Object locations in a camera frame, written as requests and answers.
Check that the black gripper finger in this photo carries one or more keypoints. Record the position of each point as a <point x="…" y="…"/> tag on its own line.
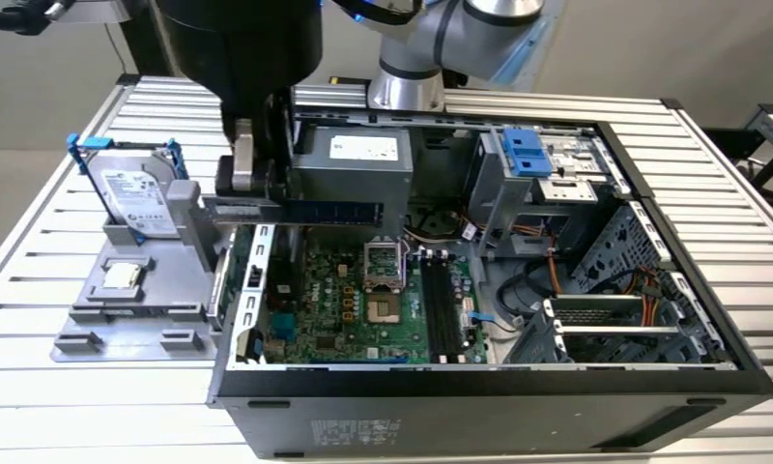
<point x="283" y="145"/>
<point x="244" y="154"/>

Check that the RAM stick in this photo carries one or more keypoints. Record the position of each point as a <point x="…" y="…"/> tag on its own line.
<point x="335" y="212"/>

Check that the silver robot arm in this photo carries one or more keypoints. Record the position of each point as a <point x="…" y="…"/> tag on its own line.
<point x="412" y="53"/>

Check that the black RAM slot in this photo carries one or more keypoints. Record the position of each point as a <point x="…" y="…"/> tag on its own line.
<point x="435" y="309"/>
<point x="452" y="309"/>

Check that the grey power supply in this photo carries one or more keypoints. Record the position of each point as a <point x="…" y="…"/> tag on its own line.
<point x="360" y="179"/>

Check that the small black yellow clamp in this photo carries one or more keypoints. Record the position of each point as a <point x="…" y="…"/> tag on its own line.
<point x="348" y="80"/>

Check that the hard disk in blue carrier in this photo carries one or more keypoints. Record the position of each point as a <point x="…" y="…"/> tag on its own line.
<point x="132" y="193"/>

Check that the green graphics card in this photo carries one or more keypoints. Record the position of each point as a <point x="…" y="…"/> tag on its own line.
<point x="240" y="256"/>

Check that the black case fan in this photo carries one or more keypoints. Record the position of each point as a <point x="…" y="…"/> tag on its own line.
<point x="289" y="251"/>

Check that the grey parts rack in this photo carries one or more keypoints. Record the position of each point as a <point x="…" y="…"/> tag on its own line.
<point x="161" y="280"/>

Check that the silver CPU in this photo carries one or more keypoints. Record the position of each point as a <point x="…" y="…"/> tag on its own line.
<point x="122" y="276"/>

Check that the CPU socket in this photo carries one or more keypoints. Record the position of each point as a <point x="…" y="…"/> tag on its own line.
<point x="384" y="309"/>

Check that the blue plastic bay latch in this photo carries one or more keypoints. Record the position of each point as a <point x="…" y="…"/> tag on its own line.
<point x="525" y="152"/>

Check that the green motherboard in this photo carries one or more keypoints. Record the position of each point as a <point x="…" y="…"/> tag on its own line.
<point x="321" y="333"/>

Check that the blue expansion slot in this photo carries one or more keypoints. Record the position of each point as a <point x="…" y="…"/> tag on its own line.
<point x="360" y="360"/>

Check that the grey disk bay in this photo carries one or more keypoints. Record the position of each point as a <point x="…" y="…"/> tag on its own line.
<point x="592" y="302"/>

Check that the black PC case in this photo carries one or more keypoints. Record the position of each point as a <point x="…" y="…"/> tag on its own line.
<point x="489" y="415"/>

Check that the black upright post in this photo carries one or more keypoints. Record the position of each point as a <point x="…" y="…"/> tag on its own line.
<point x="142" y="53"/>

